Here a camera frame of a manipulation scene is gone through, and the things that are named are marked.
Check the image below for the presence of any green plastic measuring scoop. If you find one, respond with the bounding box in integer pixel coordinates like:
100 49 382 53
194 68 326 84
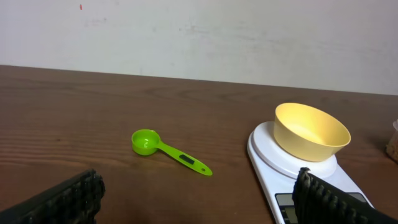
131 129 213 176

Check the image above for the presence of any clear container of soybeans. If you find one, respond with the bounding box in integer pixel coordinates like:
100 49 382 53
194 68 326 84
386 120 398 162

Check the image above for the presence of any yellow plastic bowl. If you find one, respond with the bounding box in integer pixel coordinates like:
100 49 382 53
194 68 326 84
273 103 351 162

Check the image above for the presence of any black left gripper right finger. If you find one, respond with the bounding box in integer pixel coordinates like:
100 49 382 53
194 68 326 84
292 167 397 224

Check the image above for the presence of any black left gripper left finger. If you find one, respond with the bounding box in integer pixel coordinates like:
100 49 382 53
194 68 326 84
1 169 105 224

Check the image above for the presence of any white digital kitchen scale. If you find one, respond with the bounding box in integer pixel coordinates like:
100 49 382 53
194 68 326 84
247 121 371 223

